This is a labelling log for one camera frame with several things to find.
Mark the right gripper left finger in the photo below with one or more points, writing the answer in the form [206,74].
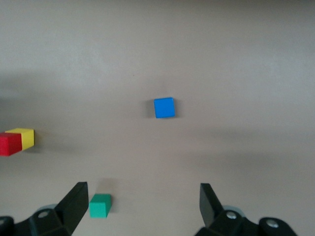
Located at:
[71,211]

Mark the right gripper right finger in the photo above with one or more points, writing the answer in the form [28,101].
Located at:
[214,214]

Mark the red wooden block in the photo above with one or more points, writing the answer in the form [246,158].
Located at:
[9,145]

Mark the blue wooden block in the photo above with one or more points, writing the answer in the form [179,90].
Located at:
[165,108]

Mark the green wooden block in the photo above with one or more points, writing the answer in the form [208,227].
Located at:
[99,206]

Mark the yellow wooden block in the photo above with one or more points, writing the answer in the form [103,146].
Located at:
[27,138]

